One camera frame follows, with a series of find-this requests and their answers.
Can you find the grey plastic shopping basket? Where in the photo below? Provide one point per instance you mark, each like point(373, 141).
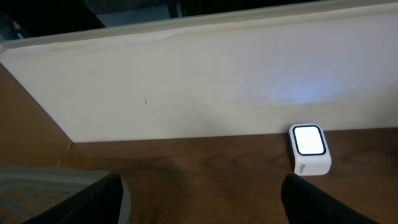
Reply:
point(29, 191)

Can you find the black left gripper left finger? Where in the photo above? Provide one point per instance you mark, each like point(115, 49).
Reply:
point(98, 203)

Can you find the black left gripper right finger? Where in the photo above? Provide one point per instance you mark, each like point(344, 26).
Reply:
point(305, 203)

